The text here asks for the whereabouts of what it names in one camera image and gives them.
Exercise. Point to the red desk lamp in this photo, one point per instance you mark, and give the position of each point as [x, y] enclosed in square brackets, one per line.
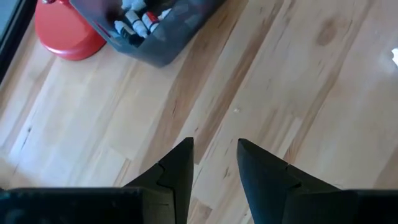
[68, 34]

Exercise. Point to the bottles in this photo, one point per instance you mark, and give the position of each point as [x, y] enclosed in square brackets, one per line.
[119, 27]

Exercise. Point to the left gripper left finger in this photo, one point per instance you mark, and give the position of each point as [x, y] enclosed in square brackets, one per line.
[171, 186]

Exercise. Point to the grey translucent plastic bin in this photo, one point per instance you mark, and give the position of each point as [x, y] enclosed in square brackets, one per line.
[168, 46]

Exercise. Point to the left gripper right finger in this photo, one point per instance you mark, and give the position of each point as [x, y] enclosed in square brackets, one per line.
[273, 193]

